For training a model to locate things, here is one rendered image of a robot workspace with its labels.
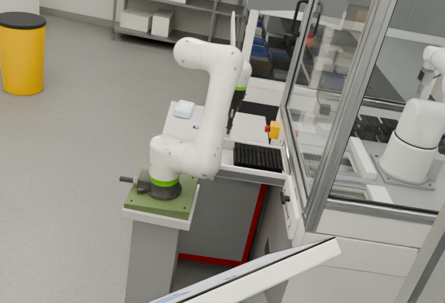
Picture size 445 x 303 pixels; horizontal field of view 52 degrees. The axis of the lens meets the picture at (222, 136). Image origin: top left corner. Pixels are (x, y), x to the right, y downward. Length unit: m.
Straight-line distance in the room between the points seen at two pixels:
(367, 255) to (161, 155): 0.85
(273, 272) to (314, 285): 0.75
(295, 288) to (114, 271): 1.18
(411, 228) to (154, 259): 1.05
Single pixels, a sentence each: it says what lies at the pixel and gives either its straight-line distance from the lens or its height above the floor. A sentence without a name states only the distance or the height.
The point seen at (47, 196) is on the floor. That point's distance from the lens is 3.22.
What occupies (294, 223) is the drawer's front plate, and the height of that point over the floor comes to 0.90.
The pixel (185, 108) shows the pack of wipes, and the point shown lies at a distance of 2.64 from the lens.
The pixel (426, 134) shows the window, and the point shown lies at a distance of 1.58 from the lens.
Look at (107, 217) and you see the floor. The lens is 3.05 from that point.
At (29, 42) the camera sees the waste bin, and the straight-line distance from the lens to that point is 4.29.
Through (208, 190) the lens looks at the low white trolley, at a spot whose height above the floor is 0.58.
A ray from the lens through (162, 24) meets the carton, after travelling 5.93.
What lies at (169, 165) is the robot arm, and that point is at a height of 0.97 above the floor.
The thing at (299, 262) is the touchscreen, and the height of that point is 1.18.
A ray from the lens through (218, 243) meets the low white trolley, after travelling 2.59.
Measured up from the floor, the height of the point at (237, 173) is 0.87.
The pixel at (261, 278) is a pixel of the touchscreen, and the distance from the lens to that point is 1.11.
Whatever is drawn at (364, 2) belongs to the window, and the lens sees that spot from 1.55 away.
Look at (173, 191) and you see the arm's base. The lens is 1.91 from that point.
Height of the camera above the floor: 1.96
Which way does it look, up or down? 28 degrees down
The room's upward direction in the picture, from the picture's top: 11 degrees clockwise
